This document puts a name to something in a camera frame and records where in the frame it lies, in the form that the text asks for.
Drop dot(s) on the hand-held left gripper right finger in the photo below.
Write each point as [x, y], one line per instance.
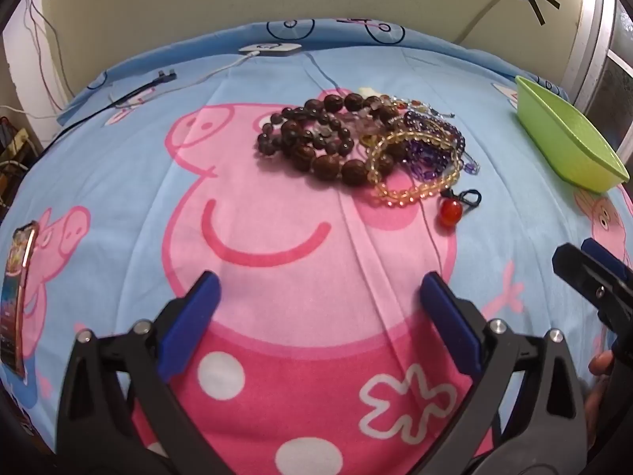
[450, 326]

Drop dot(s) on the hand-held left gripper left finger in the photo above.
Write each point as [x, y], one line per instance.
[190, 321]

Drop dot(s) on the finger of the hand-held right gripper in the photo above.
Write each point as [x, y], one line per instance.
[601, 253]
[583, 277]

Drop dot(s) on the red bead charm black clasp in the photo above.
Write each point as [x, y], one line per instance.
[450, 210]

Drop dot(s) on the green plastic tray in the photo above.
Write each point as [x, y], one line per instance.
[568, 133]

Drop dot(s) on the light blue bead strand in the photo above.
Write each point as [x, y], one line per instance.
[470, 163]

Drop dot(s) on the person's right hand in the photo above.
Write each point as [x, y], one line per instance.
[599, 365]

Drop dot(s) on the cartoon pig printed blanket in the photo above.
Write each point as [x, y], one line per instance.
[277, 267]

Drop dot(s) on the smartphone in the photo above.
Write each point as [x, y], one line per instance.
[17, 297]

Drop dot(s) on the cluttered shelf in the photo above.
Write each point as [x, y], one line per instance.
[15, 153]

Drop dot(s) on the white charger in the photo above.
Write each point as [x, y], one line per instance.
[269, 48]

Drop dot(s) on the window frame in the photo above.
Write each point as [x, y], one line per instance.
[588, 34]

